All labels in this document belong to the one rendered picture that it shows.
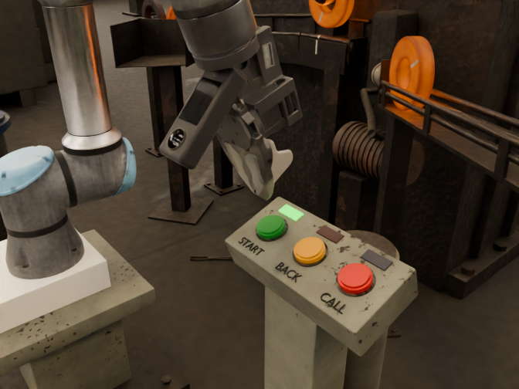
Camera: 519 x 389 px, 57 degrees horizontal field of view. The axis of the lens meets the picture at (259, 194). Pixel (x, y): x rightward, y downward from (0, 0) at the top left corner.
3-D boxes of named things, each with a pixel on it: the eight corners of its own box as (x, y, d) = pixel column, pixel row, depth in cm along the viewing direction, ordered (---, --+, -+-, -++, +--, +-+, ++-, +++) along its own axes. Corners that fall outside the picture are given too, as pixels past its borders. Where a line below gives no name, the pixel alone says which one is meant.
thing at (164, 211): (158, 194, 208) (139, 18, 175) (215, 201, 201) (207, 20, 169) (135, 216, 190) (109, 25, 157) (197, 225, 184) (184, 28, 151)
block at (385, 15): (386, 95, 142) (397, 8, 131) (409, 101, 136) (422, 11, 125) (363, 101, 136) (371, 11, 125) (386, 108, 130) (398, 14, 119)
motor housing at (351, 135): (346, 272, 158) (362, 114, 133) (402, 306, 143) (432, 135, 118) (318, 287, 151) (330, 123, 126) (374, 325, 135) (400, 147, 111)
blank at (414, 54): (406, 119, 110) (392, 120, 110) (398, 55, 112) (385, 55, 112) (439, 96, 95) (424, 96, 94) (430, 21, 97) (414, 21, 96)
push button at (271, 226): (273, 218, 69) (270, 209, 68) (293, 229, 66) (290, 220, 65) (253, 235, 67) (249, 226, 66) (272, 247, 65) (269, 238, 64)
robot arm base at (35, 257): (16, 289, 92) (2, 245, 88) (1, 254, 103) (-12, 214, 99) (94, 261, 100) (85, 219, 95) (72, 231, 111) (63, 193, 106)
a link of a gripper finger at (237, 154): (290, 178, 65) (274, 121, 59) (259, 204, 63) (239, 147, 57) (276, 170, 67) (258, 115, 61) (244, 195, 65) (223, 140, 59)
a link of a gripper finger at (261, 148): (282, 180, 57) (262, 119, 52) (273, 187, 57) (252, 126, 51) (256, 168, 61) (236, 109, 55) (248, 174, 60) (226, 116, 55)
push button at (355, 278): (354, 265, 59) (352, 256, 58) (381, 281, 56) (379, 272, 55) (332, 287, 57) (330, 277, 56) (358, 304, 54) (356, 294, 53)
